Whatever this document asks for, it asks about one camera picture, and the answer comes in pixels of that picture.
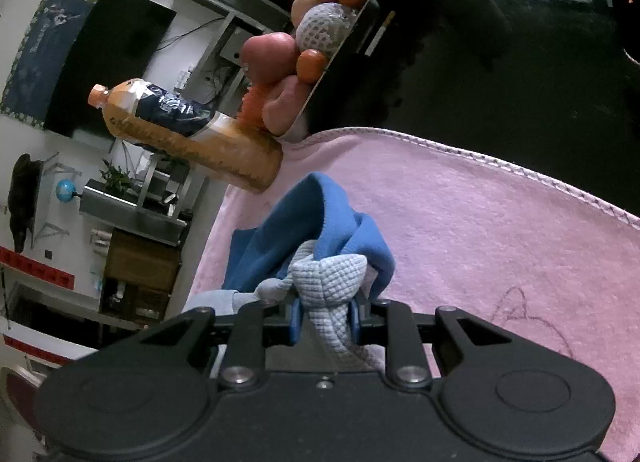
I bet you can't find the black wall television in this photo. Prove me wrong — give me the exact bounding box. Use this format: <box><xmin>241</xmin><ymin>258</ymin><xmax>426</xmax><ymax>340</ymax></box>
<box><xmin>44</xmin><ymin>0</ymin><xmax>176</xmax><ymax>140</ymax></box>

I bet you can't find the black fruit tray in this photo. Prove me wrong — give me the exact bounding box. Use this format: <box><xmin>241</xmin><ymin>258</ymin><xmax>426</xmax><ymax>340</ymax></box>
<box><xmin>280</xmin><ymin>0</ymin><xmax>424</xmax><ymax>143</ymax></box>

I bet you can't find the large red apple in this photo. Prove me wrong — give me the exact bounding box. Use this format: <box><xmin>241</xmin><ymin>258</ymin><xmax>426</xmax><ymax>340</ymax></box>
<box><xmin>240</xmin><ymin>32</ymin><xmax>299</xmax><ymax>84</ymax></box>

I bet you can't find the foam netted fruit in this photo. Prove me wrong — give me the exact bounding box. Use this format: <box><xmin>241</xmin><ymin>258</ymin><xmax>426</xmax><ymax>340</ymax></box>
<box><xmin>295</xmin><ymin>2</ymin><xmax>357</xmax><ymax>58</ymax></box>

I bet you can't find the grey blue waffle sweater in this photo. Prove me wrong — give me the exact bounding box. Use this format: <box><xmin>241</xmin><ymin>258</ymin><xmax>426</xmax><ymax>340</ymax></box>
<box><xmin>184</xmin><ymin>173</ymin><xmax>395</xmax><ymax>372</ymax></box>

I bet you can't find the brown wooden cabinet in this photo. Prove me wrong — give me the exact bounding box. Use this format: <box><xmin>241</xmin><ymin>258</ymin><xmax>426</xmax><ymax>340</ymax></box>
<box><xmin>99</xmin><ymin>229</ymin><xmax>181</xmax><ymax>324</ymax></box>

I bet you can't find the red wall couplet banner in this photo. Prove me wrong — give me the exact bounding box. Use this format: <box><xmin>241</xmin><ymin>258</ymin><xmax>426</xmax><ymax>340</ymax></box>
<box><xmin>0</xmin><ymin>246</ymin><xmax>75</xmax><ymax>291</ymax></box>

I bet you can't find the blue desk globe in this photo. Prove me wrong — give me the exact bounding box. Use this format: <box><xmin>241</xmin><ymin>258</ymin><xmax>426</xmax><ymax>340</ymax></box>
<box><xmin>55</xmin><ymin>179</ymin><xmax>80</xmax><ymax>203</ymax></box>

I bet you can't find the orange juice bottle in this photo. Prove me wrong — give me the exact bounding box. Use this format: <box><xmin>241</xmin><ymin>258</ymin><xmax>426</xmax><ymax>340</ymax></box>
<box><xmin>88</xmin><ymin>78</ymin><xmax>283</xmax><ymax>192</ymax></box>

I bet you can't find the small orange tangerine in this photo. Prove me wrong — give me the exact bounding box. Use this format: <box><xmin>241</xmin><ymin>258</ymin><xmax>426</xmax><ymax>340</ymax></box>
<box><xmin>296</xmin><ymin>49</ymin><xmax>329</xmax><ymax>84</ymax></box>

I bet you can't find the pink dog print blanket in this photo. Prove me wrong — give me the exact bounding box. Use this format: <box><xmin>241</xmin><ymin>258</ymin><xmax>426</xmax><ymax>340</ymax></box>
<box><xmin>192</xmin><ymin>128</ymin><xmax>639</xmax><ymax>461</ymax></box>

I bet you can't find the left grey tower speaker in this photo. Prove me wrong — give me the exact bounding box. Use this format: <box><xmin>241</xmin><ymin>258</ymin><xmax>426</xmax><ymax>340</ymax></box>
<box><xmin>79</xmin><ymin>179</ymin><xmax>190</xmax><ymax>245</ymax></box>

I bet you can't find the potted green plant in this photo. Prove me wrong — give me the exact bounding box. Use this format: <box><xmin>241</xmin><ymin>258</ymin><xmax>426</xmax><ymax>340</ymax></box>
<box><xmin>100</xmin><ymin>159</ymin><xmax>132</xmax><ymax>197</ymax></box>

